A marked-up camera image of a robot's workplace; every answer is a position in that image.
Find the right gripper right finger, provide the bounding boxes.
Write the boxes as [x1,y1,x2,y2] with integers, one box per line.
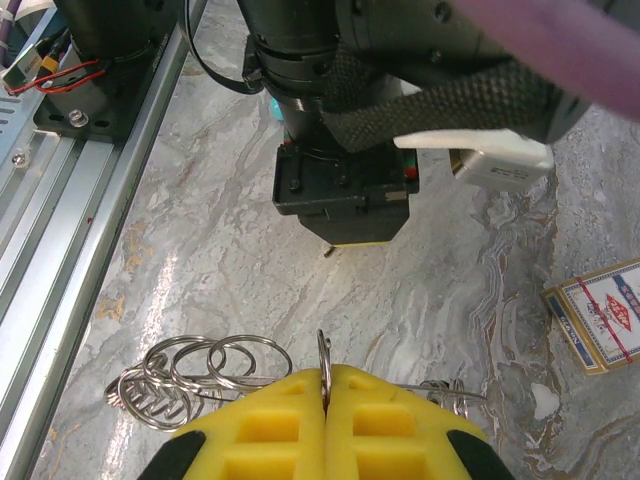
[325,363,516,480]

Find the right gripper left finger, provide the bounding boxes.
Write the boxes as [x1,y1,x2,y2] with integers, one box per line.
[144,367,329,480]

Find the chain of metal keyrings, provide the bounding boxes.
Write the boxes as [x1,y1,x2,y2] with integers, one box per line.
[103,328,489,432]

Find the playing card deck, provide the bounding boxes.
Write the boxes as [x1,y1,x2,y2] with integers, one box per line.
[542,257,640,376]

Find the left circuit board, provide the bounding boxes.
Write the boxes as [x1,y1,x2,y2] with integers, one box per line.
[0,42,57,85]

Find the black braided cable sleeve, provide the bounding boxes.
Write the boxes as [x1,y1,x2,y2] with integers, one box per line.
[319,49,566,154]

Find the thin black cable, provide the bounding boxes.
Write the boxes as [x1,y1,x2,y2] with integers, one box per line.
[179,0,266,96]

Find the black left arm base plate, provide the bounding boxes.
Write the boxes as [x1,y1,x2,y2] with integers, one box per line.
[33,47,169,144]

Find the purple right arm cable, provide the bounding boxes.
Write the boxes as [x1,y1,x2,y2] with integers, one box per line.
[449,0,640,121]

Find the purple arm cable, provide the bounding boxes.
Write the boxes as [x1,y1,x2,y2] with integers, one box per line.
[449,0,640,121]
[0,0,21,31]

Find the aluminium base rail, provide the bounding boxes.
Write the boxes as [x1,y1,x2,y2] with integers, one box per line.
[0,0,209,480]

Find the red wire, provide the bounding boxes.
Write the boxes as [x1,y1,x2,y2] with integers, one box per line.
[4,58,106,96]

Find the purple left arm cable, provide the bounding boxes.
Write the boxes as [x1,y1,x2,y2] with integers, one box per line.
[0,0,21,31]

